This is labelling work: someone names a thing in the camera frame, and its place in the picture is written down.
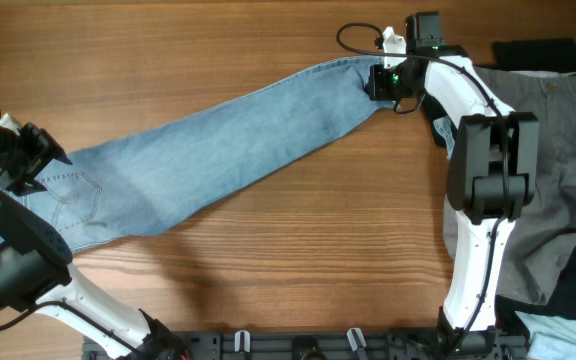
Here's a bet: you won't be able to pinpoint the light blue denim jeans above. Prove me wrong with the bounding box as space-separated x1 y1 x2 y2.
20 57 379 252

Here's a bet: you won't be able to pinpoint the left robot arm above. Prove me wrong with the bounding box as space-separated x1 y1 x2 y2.
0 113 191 359

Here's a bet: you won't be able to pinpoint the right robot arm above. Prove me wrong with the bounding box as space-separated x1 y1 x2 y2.
366 46 539 359

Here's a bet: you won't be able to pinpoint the grey trousers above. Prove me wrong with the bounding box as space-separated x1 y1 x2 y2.
442 64 576 306

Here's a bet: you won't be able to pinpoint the black garment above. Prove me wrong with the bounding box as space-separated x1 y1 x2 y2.
422 37 576 326

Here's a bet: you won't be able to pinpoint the right black camera cable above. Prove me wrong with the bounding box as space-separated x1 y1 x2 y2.
336 22 514 351

